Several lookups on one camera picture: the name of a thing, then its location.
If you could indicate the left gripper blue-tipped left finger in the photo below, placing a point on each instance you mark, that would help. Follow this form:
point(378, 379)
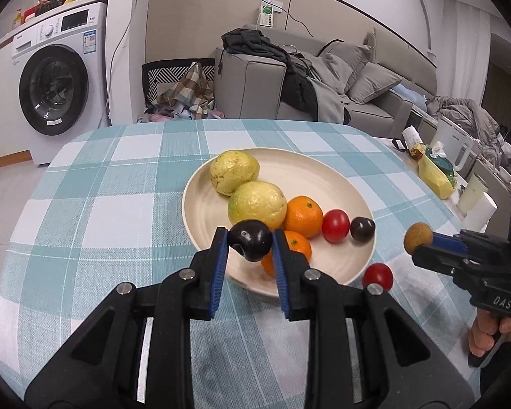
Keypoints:
point(133, 350)

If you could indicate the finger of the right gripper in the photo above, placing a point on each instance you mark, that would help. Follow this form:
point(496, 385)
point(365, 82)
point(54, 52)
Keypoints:
point(449, 242)
point(449, 260)

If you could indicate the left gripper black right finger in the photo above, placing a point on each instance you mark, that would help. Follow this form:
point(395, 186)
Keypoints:
point(364, 350)

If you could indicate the small brown longan fruit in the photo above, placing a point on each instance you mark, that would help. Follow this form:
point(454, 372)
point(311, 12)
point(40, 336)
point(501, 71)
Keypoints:
point(417, 235)

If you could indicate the large orange mandarin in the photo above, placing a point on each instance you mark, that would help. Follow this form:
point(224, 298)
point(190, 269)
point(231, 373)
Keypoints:
point(296, 251)

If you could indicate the dark plum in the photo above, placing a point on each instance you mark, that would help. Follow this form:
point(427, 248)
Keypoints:
point(362, 229)
point(251, 239)

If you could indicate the person's right hand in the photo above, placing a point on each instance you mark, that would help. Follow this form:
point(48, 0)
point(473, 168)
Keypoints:
point(485, 326)

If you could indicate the white paper roll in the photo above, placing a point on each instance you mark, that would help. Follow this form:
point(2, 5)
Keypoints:
point(478, 218)

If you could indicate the yellow snack bag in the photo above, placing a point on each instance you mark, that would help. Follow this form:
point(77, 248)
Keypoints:
point(430, 174)

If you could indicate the red tomato on table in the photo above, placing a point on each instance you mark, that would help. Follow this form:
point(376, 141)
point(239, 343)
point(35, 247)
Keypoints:
point(378, 273)

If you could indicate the white electric kettle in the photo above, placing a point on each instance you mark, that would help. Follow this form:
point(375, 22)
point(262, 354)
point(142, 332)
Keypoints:
point(455, 144)

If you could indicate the dark plum on plate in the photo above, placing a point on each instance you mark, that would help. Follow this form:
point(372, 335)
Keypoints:
point(362, 229)

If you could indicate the red tomato on plate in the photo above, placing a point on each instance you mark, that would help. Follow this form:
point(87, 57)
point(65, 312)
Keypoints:
point(335, 226)

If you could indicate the teal checked tablecloth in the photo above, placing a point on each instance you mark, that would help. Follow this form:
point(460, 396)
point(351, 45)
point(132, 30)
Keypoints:
point(108, 210)

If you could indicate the orange mandarin on plate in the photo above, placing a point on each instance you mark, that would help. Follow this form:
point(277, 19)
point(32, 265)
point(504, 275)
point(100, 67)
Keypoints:
point(303, 216)

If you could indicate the cream round plate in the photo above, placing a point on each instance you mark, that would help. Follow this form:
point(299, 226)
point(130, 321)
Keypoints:
point(282, 189)

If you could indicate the grey cushion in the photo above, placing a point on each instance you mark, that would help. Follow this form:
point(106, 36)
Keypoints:
point(373, 81)

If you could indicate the yellow-green guava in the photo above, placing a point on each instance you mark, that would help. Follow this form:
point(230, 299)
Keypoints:
point(258, 200)

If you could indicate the dark clothes pile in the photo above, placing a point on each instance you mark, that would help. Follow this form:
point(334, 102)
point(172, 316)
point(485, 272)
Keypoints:
point(257, 79)

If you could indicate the green guava on plate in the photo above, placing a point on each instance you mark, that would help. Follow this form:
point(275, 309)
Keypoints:
point(232, 169)

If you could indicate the grey sofa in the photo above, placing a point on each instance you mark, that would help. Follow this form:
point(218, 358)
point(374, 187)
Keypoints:
point(388, 114)

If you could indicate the plaid cloth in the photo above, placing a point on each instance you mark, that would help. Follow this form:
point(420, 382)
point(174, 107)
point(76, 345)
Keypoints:
point(192, 98)

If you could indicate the black patterned laundry basket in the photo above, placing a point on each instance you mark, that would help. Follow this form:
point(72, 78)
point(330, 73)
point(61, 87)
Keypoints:
point(161, 74)

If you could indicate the white washing machine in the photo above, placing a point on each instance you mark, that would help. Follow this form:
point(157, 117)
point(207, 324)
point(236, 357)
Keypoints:
point(59, 68)

